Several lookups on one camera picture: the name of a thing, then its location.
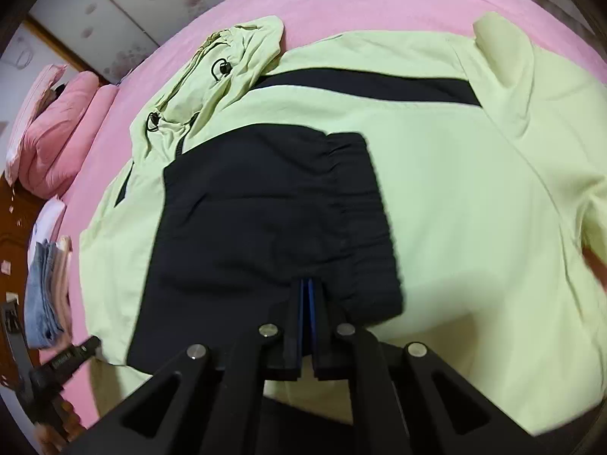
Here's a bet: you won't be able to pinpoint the folded white garment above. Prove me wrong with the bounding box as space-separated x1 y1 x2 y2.
33 199 66 247

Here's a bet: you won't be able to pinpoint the white wall cable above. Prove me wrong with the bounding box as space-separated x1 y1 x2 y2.
4 35 35 71

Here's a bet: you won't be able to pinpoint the pink striped pillow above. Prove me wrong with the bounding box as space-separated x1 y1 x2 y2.
5 64 67 185

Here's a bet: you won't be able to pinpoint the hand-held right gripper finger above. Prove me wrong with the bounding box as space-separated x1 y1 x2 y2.
61 279 312 455
310 279 551 455

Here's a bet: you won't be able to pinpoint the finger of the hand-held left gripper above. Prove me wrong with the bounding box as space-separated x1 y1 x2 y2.
50 336 103 373

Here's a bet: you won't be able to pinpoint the green and black hooded jacket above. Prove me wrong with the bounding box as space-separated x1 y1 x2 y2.
78 12 607 437

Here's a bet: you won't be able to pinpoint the pink bed sheet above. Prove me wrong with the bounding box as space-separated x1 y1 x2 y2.
57 0 607 437

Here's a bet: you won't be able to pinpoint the folded blue jeans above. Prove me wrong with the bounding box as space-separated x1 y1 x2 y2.
25 242 64 349

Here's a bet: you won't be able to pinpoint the pink pillows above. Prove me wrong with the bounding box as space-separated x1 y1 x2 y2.
19 71 119 198

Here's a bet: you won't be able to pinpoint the folded pink garment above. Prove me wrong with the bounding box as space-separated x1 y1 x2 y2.
52 234 74 337

